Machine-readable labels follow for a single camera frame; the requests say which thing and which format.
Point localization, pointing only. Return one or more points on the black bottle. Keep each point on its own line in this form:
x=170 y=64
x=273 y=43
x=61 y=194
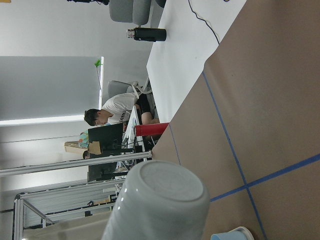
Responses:
x=147 y=34

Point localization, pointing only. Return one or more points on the aluminium frame post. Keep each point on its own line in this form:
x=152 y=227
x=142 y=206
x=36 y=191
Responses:
x=73 y=164

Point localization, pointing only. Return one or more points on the seated person white shirt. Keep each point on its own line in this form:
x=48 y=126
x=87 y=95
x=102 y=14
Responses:
x=118 y=109

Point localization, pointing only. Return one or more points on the black monitor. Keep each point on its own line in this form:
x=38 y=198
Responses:
x=110 y=138

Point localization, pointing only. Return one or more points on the red bottle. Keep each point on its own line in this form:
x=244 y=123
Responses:
x=150 y=129

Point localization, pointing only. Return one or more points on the blue plastic cup near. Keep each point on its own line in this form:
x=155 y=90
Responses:
x=231 y=235

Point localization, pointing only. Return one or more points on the grey plastic cup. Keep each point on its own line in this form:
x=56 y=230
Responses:
x=159 y=200

